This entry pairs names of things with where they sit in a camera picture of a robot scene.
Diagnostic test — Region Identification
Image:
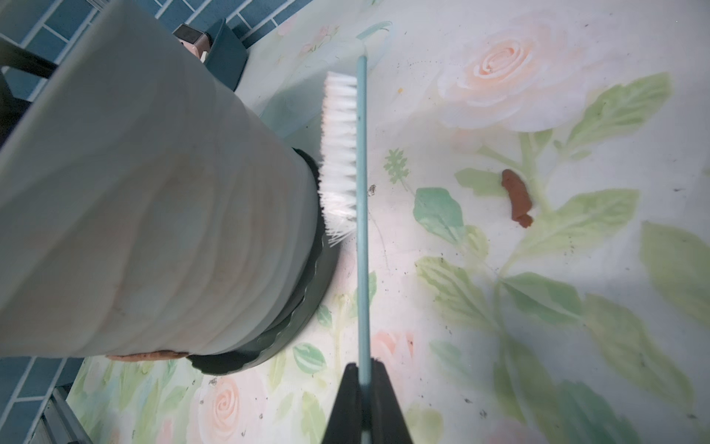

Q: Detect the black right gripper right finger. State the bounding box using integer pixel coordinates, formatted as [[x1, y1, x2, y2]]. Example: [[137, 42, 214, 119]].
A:
[[370, 359, 412, 444]]

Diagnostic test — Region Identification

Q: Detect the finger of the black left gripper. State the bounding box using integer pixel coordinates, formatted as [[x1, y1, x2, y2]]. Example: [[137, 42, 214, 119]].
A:
[[1, 40, 58, 144]]

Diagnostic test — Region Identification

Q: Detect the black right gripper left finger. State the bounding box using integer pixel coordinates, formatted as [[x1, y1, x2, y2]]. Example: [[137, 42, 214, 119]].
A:
[[322, 363, 362, 444]]

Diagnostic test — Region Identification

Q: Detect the white ceramic pot with soil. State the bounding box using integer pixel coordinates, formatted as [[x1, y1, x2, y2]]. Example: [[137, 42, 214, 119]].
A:
[[1, 1, 319, 358]]

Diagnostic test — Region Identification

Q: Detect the teal scrub brush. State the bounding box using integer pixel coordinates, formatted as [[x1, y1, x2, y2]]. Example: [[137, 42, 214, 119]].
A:
[[318, 55, 373, 443]]

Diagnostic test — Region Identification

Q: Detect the dark green pot saucer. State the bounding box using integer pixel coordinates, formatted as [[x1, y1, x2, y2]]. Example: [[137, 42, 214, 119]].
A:
[[187, 146, 342, 377]]

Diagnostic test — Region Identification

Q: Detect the brown mud piece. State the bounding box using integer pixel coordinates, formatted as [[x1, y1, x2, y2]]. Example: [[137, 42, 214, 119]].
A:
[[501, 169, 534, 229]]

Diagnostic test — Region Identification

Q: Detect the teal stationery tray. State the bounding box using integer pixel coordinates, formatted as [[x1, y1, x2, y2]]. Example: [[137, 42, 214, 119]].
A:
[[204, 20, 248, 92]]

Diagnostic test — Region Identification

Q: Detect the floral table mat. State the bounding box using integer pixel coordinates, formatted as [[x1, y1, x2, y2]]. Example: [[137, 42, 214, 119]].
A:
[[65, 0, 710, 444]]

